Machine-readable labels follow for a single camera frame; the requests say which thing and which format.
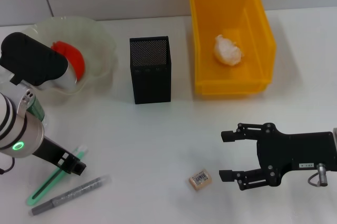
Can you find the clear water bottle green label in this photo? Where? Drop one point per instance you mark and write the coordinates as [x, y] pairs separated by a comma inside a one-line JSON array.
[[38, 109]]

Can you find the black mesh pen holder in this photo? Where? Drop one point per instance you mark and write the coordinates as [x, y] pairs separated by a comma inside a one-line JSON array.
[[151, 84]]

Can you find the white paper ball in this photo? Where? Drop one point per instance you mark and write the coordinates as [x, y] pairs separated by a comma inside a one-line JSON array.
[[227, 51]]

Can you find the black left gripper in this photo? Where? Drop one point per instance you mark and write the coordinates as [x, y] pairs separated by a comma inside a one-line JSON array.
[[50, 153]]

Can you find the yellow plastic bin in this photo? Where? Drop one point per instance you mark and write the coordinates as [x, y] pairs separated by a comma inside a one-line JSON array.
[[226, 76]]

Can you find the silver marker pen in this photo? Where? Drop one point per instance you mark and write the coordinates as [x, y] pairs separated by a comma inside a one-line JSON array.
[[71, 195]]

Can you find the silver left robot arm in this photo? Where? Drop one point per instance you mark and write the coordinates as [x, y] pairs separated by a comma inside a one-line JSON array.
[[29, 58]]

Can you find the beige eraser with barcode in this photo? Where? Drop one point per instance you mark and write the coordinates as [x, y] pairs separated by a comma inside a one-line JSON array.
[[200, 179]]

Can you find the mint green utility knife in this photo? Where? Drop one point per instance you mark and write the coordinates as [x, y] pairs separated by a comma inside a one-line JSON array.
[[44, 187]]

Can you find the pale green glass fruit plate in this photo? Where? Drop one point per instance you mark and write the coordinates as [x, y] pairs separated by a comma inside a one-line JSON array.
[[97, 47]]

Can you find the red-orange knitted orange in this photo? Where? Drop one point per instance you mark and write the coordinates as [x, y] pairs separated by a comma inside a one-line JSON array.
[[76, 60]]

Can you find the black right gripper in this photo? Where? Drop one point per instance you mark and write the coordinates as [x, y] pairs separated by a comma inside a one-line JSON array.
[[289, 153]]

